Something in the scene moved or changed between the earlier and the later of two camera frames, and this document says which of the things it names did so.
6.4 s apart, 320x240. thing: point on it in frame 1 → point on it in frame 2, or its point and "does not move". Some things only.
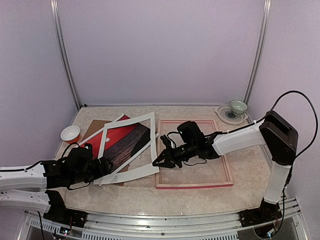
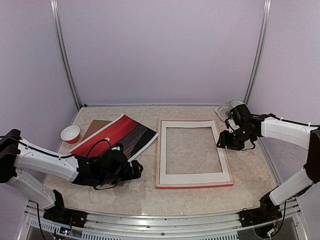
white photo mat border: [120, 175] → [189, 178]
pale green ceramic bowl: [238, 107] does not move
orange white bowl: [70, 134] does not move
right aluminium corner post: [258, 54] does not move
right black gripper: [169, 160] → [225, 141]
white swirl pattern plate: [225, 113] does not move
